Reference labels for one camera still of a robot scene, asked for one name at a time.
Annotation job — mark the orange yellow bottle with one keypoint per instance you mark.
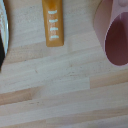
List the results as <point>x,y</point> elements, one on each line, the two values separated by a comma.
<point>53,23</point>

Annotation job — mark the pink plastic cup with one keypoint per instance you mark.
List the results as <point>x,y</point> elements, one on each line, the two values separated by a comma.
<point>116,36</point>

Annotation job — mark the white-rimmed dark plate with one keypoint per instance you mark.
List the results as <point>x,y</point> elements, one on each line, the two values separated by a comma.
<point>3,30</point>

